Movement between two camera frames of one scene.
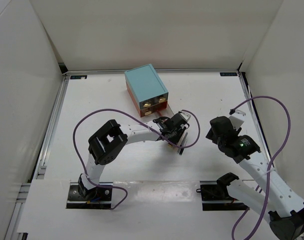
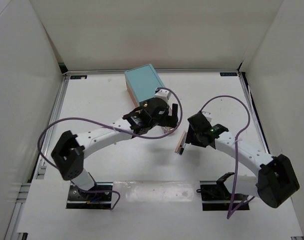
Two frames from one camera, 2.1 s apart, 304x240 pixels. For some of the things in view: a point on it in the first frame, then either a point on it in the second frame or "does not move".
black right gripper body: [210, 136] → [193, 137]
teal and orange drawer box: [148, 90] does not move
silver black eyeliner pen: [182, 149] does not move
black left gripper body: [176, 136] → [164, 120]
